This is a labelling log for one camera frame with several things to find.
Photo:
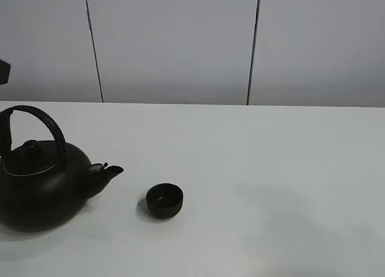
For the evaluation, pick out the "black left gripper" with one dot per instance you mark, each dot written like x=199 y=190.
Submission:
x=5 y=68

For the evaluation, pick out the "black round teapot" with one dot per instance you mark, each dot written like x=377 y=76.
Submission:
x=44 y=184

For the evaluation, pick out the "small black teacup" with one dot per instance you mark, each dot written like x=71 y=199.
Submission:
x=164 y=201

